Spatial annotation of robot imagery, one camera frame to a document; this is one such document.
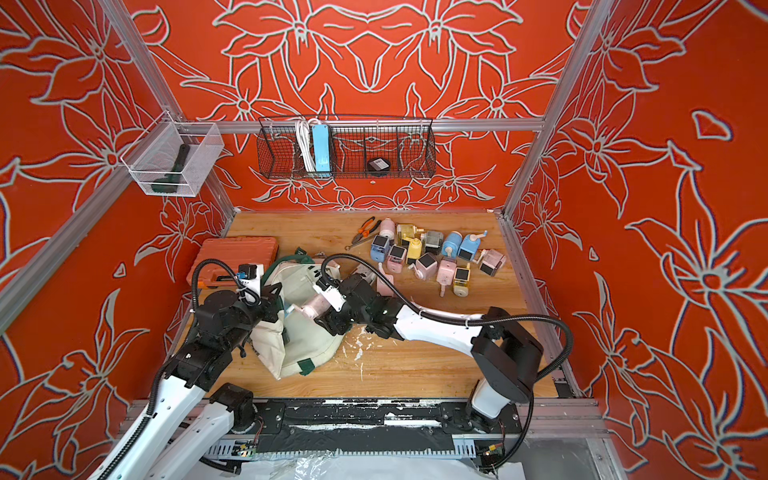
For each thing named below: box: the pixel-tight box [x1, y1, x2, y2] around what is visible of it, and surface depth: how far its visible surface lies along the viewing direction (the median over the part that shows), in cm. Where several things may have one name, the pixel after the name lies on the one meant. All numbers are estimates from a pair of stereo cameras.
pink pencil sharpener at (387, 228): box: [380, 217, 395, 240], surface depth 107 cm
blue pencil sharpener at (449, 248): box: [442, 230, 463, 259], surface depth 103 cm
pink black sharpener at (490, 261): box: [476, 249, 507, 277], surface depth 100 cm
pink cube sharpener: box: [415, 252, 438, 280], surface depth 98 cm
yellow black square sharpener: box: [453, 262, 471, 298], surface depth 94 cm
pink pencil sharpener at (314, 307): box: [292, 293, 331, 319], surface depth 76 cm
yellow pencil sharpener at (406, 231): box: [397, 224, 416, 241], surface depth 112 cm
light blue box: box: [312, 124, 330, 173], surface depth 91 cm
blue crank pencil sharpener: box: [457, 230, 488, 261], surface depth 103 cm
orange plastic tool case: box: [187, 236, 279, 286], surface depth 104 cm
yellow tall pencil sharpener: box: [408, 238, 422, 260], surface depth 102 cm
